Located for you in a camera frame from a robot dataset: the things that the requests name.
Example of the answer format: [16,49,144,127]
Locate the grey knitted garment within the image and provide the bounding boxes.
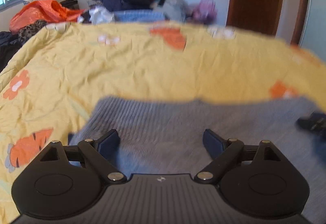
[68,97,325,223]

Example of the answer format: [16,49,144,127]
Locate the dark clothes beside bed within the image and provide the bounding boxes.
[0,31,22,72]

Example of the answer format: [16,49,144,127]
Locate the yellow carrot print quilt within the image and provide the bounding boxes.
[1,22,325,223]

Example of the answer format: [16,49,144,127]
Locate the silver white crumpled bag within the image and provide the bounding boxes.
[77,5,115,25]

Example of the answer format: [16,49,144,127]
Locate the pink plastic bag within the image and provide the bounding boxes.
[192,0,217,25]

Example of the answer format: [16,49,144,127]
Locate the light blue fleece blanket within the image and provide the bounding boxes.
[113,10,166,23]

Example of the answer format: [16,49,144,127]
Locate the leopard print cloth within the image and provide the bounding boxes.
[18,20,48,45]

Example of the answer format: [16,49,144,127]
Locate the grey garment on pile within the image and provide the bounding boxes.
[153,0,191,22]

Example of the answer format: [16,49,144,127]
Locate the orange plastic bag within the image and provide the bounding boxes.
[9,0,85,34]

